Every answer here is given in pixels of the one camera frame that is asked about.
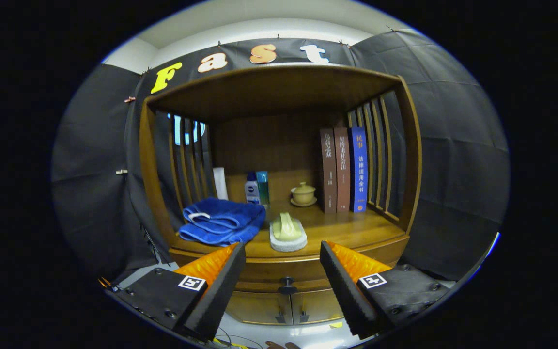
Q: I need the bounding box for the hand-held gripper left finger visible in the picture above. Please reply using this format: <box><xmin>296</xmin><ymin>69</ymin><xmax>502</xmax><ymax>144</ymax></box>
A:
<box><xmin>114</xmin><ymin>242</ymin><xmax>247</xmax><ymax>341</ymax></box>

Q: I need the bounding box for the reddish brown book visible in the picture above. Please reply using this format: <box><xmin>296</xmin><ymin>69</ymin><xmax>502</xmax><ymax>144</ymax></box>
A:
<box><xmin>334</xmin><ymin>127</ymin><xmax>352</xmax><ymax>213</ymax></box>

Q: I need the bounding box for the teal bottle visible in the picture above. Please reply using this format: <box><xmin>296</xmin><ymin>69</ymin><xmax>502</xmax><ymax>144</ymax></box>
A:
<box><xmin>256</xmin><ymin>171</ymin><xmax>270</xmax><ymax>209</ymax></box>

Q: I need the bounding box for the wooden drawer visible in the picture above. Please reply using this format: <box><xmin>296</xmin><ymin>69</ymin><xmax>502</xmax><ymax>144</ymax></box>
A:
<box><xmin>233</xmin><ymin>259</ymin><xmax>340</xmax><ymax>295</ymax></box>

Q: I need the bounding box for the beige lidded teacup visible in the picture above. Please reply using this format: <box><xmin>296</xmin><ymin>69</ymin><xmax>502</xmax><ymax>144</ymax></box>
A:
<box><xmin>290</xmin><ymin>182</ymin><xmax>317</xmax><ymax>207</ymax></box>

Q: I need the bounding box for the dark brown book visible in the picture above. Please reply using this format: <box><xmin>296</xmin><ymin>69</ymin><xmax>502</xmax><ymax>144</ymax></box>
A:
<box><xmin>320</xmin><ymin>128</ymin><xmax>338</xmax><ymax>214</ymax></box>

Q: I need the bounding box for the wooden cabinet door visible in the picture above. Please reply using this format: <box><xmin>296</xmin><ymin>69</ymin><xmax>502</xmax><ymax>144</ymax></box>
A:
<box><xmin>226</xmin><ymin>291</ymin><xmax>293</xmax><ymax>325</ymax></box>
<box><xmin>291</xmin><ymin>290</ymin><xmax>345</xmax><ymax>324</ymax></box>

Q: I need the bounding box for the blue towel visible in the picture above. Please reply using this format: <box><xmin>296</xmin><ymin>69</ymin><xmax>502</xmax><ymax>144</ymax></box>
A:
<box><xmin>178</xmin><ymin>197</ymin><xmax>266</xmax><ymax>247</ymax></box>

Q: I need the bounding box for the blue book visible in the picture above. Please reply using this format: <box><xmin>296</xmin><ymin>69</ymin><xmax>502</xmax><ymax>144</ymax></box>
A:
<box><xmin>348</xmin><ymin>127</ymin><xmax>369</xmax><ymax>213</ymax></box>

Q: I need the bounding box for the wooden countertop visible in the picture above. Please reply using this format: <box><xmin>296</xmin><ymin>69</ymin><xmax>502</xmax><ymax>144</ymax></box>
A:
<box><xmin>170</xmin><ymin>204</ymin><xmax>408</xmax><ymax>260</ymax></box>

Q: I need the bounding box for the white and blue lotion bottle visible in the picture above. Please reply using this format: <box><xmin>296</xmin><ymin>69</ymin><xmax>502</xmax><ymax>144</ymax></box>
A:
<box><xmin>245</xmin><ymin>172</ymin><xmax>260</xmax><ymax>205</ymax></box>

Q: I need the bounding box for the wooden cabinet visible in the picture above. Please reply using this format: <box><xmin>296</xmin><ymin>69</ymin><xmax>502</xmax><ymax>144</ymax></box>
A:
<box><xmin>139</xmin><ymin>64</ymin><xmax>422</xmax><ymax>326</ymax></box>

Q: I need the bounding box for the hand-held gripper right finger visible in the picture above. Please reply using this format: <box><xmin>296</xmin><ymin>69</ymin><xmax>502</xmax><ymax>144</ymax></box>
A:
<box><xmin>319</xmin><ymin>240</ymin><xmax>451</xmax><ymax>339</ymax></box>

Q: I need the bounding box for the thin dark floor cable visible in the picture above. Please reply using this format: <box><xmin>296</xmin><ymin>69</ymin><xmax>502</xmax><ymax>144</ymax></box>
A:
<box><xmin>211</xmin><ymin>327</ymin><xmax>265</xmax><ymax>349</ymax></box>

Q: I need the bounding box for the green scrub brush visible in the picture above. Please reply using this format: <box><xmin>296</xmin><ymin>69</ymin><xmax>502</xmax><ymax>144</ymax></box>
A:
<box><xmin>269</xmin><ymin>212</ymin><xmax>308</xmax><ymax>253</ymax></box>

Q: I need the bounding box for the white tube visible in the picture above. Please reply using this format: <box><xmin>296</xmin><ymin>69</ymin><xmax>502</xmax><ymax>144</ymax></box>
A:
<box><xmin>213</xmin><ymin>167</ymin><xmax>229</xmax><ymax>201</ymax></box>

